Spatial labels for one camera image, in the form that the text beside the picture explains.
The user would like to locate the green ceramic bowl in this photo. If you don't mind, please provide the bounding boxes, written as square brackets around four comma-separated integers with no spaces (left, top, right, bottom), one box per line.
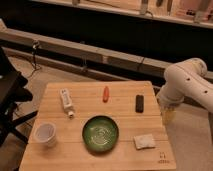
[82,115,119,153]

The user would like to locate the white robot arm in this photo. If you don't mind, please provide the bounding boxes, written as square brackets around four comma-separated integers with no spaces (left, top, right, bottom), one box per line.
[156,58,213,125]

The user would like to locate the orange carrot toy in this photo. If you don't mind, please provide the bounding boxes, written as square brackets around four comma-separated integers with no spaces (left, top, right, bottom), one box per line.
[103,86,109,103]

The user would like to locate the black rectangular remote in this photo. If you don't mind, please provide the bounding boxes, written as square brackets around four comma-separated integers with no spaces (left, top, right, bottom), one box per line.
[135,95,144,113]

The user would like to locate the white tube with cap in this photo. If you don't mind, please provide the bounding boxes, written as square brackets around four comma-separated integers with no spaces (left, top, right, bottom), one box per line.
[60,89,74,117]

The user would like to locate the white folded cloth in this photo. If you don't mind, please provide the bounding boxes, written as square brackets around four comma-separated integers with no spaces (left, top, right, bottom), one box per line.
[134,134,156,150]

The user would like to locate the clear plastic cup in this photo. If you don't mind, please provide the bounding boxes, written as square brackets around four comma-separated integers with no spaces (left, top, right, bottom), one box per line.
[34,123,57,147]

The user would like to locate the black cable on floor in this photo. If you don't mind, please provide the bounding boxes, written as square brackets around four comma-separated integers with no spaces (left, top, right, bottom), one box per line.
[27,40,43,80]

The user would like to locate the black chair frame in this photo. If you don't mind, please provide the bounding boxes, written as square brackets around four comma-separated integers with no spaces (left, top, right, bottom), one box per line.
[0,46,37,147]

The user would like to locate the grey metal rail beam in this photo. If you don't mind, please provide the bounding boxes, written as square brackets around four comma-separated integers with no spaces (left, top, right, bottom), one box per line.
[0,27,213,81]

